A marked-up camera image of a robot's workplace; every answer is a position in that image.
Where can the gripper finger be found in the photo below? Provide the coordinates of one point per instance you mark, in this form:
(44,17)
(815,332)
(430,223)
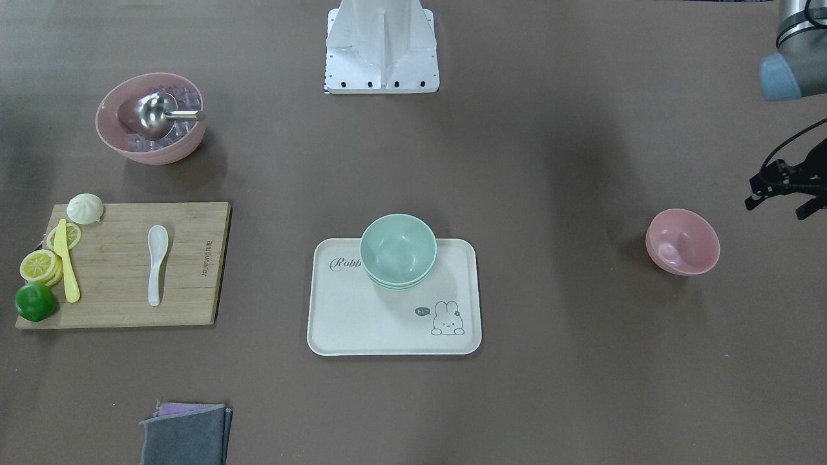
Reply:
(755,200)
(810,207)

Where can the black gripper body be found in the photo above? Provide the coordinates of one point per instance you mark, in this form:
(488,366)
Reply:
(789,180)

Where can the small pink bowl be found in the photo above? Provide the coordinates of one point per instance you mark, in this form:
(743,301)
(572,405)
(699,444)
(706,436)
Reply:
(682,243)

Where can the white ceramic spoon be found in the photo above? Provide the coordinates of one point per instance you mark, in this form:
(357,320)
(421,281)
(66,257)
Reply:
(158,243)

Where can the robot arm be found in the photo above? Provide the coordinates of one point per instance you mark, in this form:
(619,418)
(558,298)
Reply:
(797,70)

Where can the green bowl stack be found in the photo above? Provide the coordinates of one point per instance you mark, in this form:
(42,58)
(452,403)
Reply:
(398,251)

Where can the large pink bowl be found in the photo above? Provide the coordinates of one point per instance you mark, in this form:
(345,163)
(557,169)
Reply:
(183,138)

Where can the cream rabbit tray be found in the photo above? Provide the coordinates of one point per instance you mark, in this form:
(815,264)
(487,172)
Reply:
(350,315)

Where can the metal ice scoop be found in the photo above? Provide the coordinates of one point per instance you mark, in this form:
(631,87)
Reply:
(157,113)

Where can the grey folded cloth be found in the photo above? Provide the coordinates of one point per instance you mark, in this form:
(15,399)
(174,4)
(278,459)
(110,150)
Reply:
(187,433)

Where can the bamboo cutting board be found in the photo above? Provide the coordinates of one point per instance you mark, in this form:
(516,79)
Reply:
(112,265)

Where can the lemon slice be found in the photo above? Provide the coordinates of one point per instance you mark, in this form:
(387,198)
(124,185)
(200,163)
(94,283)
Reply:
(73,236)

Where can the yellow plastic knife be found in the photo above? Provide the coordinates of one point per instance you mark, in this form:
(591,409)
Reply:
(71,286)

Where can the green lime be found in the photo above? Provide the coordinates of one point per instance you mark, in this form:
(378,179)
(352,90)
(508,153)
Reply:
(36,302)

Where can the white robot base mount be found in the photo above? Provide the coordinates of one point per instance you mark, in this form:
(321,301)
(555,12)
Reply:
(381,47)

